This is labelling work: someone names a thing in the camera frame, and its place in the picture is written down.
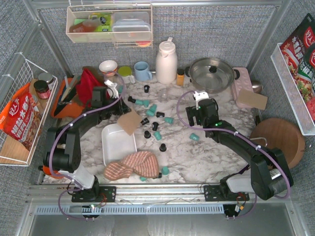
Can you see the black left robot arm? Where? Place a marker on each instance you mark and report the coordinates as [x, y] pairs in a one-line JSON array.
[[63, 148]]

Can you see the steel pot with lid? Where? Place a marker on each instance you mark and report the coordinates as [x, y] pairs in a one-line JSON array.
[[212, 75]]

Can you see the red lid jar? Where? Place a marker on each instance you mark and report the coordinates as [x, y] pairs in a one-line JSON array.
[[42, 89]]

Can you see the white bowl with stripes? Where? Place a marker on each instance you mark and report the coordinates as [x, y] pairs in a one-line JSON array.
[[108, 67]]

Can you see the white rectangular storage basket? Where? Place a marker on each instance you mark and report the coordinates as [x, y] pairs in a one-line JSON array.
[[116, 143]]

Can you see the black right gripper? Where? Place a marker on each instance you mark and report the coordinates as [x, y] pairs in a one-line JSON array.
[[191, 115]]

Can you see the round wooden board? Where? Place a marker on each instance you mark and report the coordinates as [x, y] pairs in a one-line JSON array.
[[281, 134]]

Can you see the striped pink knit cloth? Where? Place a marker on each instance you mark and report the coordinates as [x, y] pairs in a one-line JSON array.
[[143, 163]]

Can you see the pink egg tray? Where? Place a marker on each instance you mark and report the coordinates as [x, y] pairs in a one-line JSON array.
[[242, 82]]

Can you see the brown cardboard on tray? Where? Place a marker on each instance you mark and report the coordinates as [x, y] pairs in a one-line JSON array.
[[254, 100]]

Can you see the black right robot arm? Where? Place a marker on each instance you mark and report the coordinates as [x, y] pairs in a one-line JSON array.
[[269, 172]]

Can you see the red cloth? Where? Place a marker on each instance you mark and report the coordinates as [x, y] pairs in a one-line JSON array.
[[90, 78]]

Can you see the clear plastic cup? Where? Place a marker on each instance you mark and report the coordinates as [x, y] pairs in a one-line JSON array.
[[165, 93]]

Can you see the orange tray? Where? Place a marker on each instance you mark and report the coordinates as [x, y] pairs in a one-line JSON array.
[[67, 104]]

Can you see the orange spice bottle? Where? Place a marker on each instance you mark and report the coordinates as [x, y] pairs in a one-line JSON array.
[[180, 77]]

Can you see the brown cardboard square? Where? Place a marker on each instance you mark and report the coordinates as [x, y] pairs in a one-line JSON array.
[[129, 122]]

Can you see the white thermos jug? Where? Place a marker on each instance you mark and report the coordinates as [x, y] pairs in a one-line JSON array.
[[166, 62]]

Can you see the green lid glass jar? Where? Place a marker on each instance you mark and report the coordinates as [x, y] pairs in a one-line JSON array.
[[126, 73]]

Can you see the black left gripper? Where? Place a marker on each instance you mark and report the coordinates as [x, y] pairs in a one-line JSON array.
[[122, 108]]

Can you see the white wall-mounted basket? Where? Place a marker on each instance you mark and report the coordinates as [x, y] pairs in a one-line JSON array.
[[80, 29]]

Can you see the silver lid jar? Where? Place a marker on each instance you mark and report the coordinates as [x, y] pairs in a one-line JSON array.
[[47, 77]]

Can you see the clear plastic food container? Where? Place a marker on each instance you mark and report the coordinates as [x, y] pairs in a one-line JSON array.
[[131, 26]]

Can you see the light blue mug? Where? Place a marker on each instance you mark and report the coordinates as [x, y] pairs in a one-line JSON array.
[[142, 71]]

